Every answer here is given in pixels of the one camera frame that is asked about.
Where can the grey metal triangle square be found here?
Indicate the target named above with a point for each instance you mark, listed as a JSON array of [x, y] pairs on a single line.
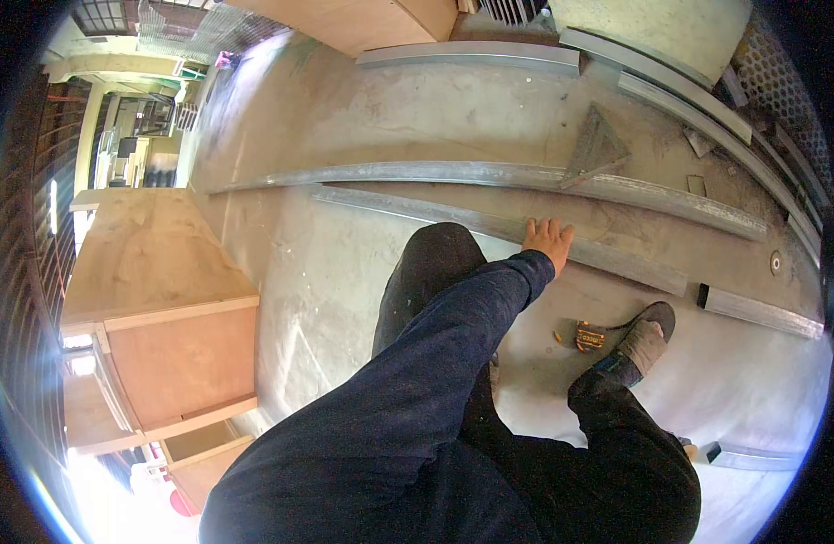
[[594, 153]]

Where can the person's left hand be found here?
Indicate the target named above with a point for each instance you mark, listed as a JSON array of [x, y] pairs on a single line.
[[547, 243]]

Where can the long grey metal tube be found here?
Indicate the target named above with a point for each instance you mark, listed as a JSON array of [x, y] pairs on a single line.
[[614, 262]]

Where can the large plywood cabinet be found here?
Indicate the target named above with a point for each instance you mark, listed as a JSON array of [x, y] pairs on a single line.
[[152, 272]]

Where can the long curved-looking metal tube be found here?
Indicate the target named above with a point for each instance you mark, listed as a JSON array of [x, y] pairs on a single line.
[[458, 173]]

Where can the person's body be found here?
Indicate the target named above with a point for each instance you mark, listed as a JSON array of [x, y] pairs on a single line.
[[362, 476]]

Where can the orange black tape measure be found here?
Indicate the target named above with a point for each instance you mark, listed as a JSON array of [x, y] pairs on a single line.
[[590, 337]]

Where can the person's legs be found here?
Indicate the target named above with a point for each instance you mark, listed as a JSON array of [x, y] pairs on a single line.
[[427, 272]]

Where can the short metal tube black cap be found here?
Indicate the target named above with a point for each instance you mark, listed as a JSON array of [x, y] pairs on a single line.
[[757, 311], [753, 458]]

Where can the round metal washer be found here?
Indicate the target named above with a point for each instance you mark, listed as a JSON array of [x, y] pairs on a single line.
[[775, 262]]

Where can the small metal offcut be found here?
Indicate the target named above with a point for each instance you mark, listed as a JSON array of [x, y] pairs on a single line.
[[696, 186], [699, 143]]

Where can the perforated metal sheet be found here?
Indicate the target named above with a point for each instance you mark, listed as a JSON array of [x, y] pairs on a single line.
[[784, 88]]

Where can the person's left fingers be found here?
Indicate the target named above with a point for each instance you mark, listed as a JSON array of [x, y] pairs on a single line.
[[543, 226]]

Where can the small plywood cabinet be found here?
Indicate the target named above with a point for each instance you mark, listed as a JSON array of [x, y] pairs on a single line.
[[206, 469]]

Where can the person's left thumb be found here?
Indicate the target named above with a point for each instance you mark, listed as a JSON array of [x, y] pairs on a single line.
[[568, 236]]

